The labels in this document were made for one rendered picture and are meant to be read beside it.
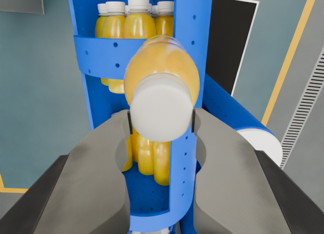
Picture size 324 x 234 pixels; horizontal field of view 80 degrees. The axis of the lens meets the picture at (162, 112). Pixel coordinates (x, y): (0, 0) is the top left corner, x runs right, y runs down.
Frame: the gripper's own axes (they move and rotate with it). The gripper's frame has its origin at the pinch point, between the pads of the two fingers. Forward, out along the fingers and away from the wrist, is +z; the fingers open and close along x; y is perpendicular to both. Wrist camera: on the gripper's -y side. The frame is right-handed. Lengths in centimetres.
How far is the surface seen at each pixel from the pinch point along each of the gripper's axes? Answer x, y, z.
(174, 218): 1.6, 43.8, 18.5
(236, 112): 26, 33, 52
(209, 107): 19, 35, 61
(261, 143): 32, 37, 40
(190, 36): 4.8, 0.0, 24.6
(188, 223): 10, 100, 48
